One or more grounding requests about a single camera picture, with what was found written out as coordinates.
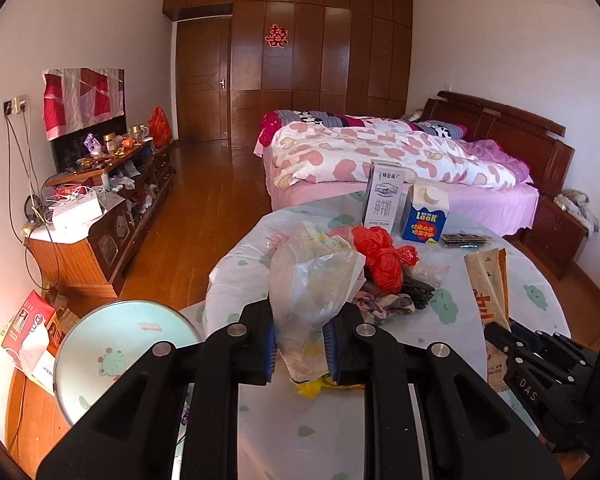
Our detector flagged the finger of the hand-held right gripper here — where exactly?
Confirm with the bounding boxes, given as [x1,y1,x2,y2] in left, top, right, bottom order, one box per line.
[510,319,597,367]
[484,322,542,376]

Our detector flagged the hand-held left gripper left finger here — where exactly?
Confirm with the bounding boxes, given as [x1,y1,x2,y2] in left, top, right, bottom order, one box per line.
[35,299,278,480]

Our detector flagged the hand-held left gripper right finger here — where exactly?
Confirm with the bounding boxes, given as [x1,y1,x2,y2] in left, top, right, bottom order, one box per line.
[322,305,563,480]

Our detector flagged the beige snack wrapper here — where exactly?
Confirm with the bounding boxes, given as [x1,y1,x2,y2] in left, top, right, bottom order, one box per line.
[463,249,513,391]

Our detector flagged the large clear plastic bag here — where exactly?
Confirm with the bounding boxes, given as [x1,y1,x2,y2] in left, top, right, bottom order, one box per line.
[269,220,368,381]

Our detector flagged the plaid cloth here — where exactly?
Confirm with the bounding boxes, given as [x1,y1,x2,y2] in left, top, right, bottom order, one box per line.
[352,287,416,325]

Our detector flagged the yellow wrapper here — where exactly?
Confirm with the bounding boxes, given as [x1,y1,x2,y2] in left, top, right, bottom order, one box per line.
[292,375,366,400]

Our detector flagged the cloud print tablecloth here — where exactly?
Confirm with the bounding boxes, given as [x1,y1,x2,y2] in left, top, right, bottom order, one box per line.
[180,194,571,480]

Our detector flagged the dark grey sock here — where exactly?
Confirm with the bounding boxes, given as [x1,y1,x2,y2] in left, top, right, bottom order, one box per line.
[400,277,436,310]

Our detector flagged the crumpled clear plastic wrap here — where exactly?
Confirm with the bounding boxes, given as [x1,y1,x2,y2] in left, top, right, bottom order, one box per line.
[410,260,451,287]

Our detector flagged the red plastic bag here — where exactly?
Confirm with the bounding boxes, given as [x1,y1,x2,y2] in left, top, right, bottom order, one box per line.
[351,226,421,293]

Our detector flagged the wooden nightstand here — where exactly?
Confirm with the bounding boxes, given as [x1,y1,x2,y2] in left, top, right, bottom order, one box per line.
[522,195,588,281]

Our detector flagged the dark snack packet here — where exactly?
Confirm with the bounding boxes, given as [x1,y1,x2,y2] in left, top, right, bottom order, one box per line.
[440,232,493,250]

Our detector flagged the grey cloth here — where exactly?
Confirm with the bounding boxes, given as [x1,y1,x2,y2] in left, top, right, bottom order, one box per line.
[554,189,600,233]

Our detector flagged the blue milk carton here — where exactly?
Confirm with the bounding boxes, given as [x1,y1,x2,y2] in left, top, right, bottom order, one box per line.
[400,178,456,247]

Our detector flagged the round cartoon print stool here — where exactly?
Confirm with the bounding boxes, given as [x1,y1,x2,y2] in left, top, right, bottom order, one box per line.
[53,300,203,428]

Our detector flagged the white milk carton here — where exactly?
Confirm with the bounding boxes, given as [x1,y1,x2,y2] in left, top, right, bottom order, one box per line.
[363,160,407,235]

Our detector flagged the purple quilt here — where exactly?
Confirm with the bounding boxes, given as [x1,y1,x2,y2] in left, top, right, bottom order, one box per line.
[460,139,531,181]

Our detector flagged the pink spotted quilt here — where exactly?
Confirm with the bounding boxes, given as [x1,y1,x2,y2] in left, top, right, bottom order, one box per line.
[271,120,533,191]

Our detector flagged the wooden bed headboard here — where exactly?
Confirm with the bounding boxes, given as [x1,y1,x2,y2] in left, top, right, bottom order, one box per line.
[422,91,576,196]

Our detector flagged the wooden television cabinet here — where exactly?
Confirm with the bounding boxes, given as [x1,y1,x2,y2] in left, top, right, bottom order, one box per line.
[27,137,177,298]

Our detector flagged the cow print pillow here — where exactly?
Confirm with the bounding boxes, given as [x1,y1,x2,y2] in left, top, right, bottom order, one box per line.
[415,120,468,141]

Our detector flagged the patchwork blanket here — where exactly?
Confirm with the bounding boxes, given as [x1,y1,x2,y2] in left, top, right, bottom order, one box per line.
[254,110,421,158]

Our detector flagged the white box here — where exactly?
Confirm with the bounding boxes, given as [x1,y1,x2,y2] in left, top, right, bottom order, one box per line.
[50,197,103,233]

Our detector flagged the red cardboard box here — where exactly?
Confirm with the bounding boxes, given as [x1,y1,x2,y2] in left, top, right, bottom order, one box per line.
[0,290,56,376]

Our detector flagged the orange-red plastic bag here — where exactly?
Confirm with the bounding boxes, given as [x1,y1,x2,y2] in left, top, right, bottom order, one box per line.
[147,106,173,148]

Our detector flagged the wooden door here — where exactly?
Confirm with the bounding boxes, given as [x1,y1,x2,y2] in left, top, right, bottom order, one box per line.
[176,15,232,143]

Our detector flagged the television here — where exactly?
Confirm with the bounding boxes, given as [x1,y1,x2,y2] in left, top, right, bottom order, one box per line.
[50,110,128,173]

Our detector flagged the wooden wardrobe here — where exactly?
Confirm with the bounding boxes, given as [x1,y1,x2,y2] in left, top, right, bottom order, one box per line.
[162,0,413,148]

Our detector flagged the red and pink cover cloth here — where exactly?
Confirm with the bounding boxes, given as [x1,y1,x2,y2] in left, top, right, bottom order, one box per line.
[42,67,126,141]

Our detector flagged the black cables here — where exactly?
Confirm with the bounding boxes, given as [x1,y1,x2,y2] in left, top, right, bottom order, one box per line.
[7,110,46,211]

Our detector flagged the wall outlet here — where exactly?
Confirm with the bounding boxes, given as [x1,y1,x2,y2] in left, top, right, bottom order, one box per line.
[2,95,31,116]

